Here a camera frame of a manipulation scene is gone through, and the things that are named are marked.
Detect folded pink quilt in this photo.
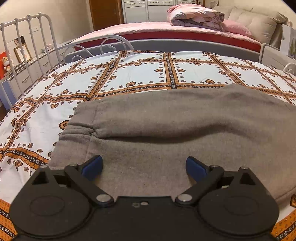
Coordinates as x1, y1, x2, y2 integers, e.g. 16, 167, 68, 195
167, 4, 225, 31

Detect framed picture on cabinet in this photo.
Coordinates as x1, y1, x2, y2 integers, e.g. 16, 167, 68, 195
14, 43, 32, 63

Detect red plush toy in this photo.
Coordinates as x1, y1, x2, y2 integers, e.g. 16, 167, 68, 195
0, 52, 14, 79

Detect white low drawer cabinet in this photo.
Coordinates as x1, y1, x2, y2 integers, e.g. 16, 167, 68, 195
0, 39, 75, 110

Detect white wine bottle box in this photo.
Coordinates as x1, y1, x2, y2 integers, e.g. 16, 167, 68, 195
280, 25, 295, 58

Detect brown wooden door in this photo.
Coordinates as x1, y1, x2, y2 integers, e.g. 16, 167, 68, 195
89, 0, 124, 31

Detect grey fleece pants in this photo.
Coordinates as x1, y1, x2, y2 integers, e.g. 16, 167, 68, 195
49, 84, 295, 202

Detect large pink red bed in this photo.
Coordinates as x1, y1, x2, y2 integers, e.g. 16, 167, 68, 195
74, 22, 261, 62

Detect orange white patterned bedsheet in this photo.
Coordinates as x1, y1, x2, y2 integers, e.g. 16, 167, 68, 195
1, 51, 295, 240

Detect white sliding-door wardrobe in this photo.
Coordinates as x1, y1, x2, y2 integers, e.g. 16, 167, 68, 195
121, 0, 205, 24

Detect beige cushioned headboard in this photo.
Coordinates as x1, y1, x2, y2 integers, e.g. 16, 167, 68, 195
214, 6, 288, 48

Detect pink pillow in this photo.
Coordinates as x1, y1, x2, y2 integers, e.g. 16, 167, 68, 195
221, 20, 253, 38

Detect white metal daybed frame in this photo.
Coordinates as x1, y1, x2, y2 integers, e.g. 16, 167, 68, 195
0, 12, 296, 110

